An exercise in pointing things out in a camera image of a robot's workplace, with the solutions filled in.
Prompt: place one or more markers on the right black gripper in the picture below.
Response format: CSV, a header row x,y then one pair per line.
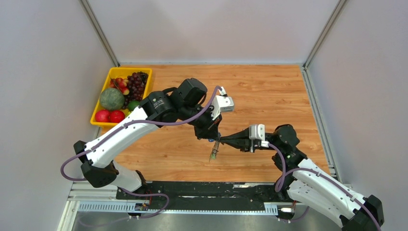
x,y
243,145

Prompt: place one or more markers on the right red apple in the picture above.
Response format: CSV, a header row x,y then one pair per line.
x,y
116,116

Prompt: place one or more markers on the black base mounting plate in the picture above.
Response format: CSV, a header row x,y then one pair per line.
x,y
208,196

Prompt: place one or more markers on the green lime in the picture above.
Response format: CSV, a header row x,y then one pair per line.
x,y
133,105

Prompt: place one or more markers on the green melon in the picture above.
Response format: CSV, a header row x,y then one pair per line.
x,y
111,99

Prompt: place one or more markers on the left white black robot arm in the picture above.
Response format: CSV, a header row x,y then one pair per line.
x,y
170,107

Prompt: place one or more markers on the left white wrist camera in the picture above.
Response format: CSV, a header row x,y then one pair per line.
x,y
221,103

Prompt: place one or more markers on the left red apple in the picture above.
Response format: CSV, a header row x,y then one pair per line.
x,y
102,116

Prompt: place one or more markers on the dark purple grape bunch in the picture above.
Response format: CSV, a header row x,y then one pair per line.
x,y
135,87

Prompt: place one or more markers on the aluminium frame rail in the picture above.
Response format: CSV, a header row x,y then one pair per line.
x,y
89,209

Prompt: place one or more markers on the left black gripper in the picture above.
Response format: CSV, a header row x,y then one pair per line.
x,y
210,130

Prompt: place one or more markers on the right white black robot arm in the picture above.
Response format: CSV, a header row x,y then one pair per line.
x,y
303,181

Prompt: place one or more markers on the yellow plastic fruit tray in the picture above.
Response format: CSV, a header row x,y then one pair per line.
x,y
123,72

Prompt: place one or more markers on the red apple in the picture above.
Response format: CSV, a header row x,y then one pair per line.
x,y
102,116
116,116

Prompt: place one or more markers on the silver carabiner keyring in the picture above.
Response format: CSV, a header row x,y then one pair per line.
x,y
215,150

